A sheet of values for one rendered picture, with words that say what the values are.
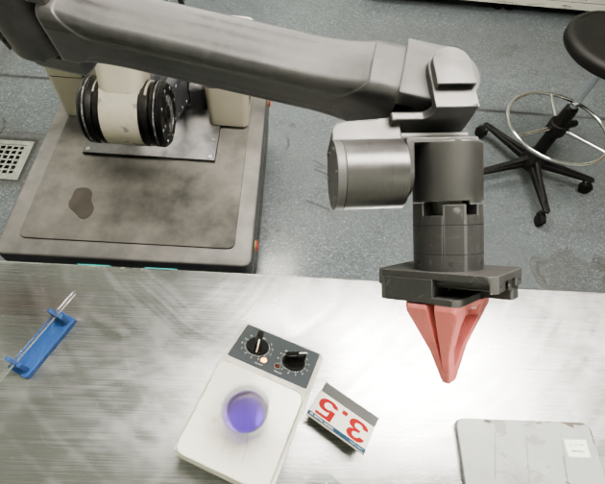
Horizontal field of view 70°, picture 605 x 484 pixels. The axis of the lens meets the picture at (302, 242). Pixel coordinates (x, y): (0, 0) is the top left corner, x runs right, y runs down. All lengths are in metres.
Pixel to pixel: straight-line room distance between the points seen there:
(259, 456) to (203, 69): 0.43
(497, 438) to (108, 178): 1.18
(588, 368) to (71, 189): 1.30
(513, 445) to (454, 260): 0.42
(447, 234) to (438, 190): 0.04
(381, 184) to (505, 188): 1.73
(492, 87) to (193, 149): 1.62
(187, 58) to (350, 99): 0.14
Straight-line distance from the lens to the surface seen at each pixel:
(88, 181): 1.43
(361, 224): 1.73
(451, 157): 0.36
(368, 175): 0.34
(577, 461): 0.78
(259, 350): 0.63
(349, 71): 0.39
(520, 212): 2.01
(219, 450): 0.58
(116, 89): 1.21
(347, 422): 0.66
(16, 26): 0.50
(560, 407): 0.80
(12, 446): 0.74
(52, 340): 0.75
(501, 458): 0.73
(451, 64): 0.39
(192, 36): 0.42
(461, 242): 0.36
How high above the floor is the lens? 1.41
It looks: 59 degrees down
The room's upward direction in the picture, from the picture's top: 8 degrees clockwise
